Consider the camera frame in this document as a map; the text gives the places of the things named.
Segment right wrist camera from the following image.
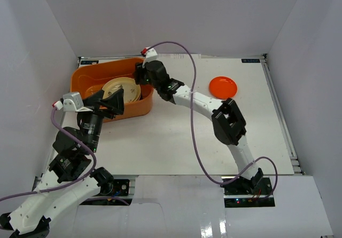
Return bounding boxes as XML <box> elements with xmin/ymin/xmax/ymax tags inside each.
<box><xmin>141</xmin><ymin>47</ymin><xmax>158</xmax><ymax>66</ymax></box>

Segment yellow round plate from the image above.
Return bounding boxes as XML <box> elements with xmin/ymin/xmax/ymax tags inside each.
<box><xmin>101</xmin><ymin>77</ymin><xmax>142</xmax><ymax>104</ymax></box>

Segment purple cable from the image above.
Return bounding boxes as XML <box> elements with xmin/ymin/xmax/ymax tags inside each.
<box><xmin>145</xmin><ymin>41</ymin><xmax>278</xmax><ymax>199</ymax></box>
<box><xmin>0</xmin><ymin>107</ymin><xmax>132</xmax><ymax>206</ymax></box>

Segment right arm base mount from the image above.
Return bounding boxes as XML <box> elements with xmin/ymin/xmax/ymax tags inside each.
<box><xmin>221</xmin><ymin>177</ymin><xmax>275</xmax><ymax>208</ymax></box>

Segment white paper sheets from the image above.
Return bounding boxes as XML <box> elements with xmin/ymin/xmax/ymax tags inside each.
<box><xmin>158</xmin><ymin>53</ymin><xmax>218</xmax><ymax>60</ymax></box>

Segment orange round plate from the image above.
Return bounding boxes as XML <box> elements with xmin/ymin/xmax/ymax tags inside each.
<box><xmin>209</xmin><ymin>76</ymin><xmax>238</xmax><ymax>99</ymax></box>

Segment small beige floral plate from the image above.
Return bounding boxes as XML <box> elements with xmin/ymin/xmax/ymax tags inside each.
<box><xmin>103</xmin><ymin>78</ymin><xmax>141</xmax><ymax>102</ymax></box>

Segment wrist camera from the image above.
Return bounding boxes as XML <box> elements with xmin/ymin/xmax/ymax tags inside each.
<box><xmin>52</xmin><ymin>92</ymin><xmax>90</xmax><ymax>113</ymax></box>
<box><xmin>141</xmin><ymin>47</ymin><xmax>158</xmax><ymax>66</ymax></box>

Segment orange plastic bin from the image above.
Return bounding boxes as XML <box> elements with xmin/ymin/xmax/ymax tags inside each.
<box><xmin>70</xmin><ymin>58</ymin><xmax>154</xmax><ymax>121</ymax></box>

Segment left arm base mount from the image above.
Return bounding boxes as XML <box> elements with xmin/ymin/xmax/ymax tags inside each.
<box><xmin>81</xmin><ymin>179</ymin><xmax>135</xmax><ymax>206</ymax></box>

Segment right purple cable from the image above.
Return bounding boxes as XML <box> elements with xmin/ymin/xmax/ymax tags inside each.
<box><xmin>145</xmin><ymin>41</ymin><xmax>278</xmax><ymax>199</ymax></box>

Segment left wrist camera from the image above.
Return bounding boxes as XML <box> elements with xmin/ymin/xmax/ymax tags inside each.
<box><xmin>52</xmin><ymin>92</ymin><xmax>90</xmax><ymax>113</ymax></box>

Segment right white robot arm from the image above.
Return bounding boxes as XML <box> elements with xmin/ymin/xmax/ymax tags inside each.
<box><xmin>134</xmin><ymin>60</ymin><xmax>263</xmax><ymax>195</ymax></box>

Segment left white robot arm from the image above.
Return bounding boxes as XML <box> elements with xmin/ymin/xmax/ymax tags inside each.
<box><xmin>1</xmin><ymin>89</ymin><xmax>125</xmax><ymax>237</ymax></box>

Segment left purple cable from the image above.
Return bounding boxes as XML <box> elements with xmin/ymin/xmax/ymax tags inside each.
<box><xmin>0</xmin><ymin>107</ymin><xmax>132</xmax><ymax>206</ymax></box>

